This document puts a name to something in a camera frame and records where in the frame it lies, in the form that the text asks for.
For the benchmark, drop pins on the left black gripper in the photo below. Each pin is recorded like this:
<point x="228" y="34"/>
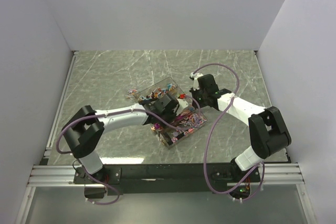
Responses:
<point x="174" y="117"/>

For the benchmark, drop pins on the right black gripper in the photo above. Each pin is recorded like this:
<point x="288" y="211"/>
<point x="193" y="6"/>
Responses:
<point x="193" y="93"/>

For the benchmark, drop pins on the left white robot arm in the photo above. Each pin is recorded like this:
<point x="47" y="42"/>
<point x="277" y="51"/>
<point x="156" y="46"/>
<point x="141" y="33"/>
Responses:
<point x="84" y="130"/>

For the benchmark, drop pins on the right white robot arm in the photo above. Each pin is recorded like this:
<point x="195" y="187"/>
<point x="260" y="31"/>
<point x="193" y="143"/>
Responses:
<point x="267" y="130"/>

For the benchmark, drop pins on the spilled candies on table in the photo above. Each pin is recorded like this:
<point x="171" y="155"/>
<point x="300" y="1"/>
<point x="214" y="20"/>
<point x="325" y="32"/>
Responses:
<point x="131" y="93"/>

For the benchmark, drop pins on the clear compartment candy box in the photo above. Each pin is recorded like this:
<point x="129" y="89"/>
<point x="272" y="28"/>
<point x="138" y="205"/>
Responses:
<point x="167" y="92"/>

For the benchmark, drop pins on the black base beam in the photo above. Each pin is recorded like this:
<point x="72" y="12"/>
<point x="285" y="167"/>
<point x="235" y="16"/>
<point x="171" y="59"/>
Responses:
<point x="169" y="178"/>

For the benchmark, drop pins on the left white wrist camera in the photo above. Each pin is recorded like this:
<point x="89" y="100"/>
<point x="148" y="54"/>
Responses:
<point x="182" y="105"/>

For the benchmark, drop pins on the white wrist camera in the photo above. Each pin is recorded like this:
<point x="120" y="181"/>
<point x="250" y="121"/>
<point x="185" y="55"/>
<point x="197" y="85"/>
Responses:
<point x="182" y="105"/>
<point x="194" y="77"/>

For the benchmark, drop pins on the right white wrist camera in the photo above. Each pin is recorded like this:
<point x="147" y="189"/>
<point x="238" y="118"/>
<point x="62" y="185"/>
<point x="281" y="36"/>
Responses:
<point x="194" y="77"/>

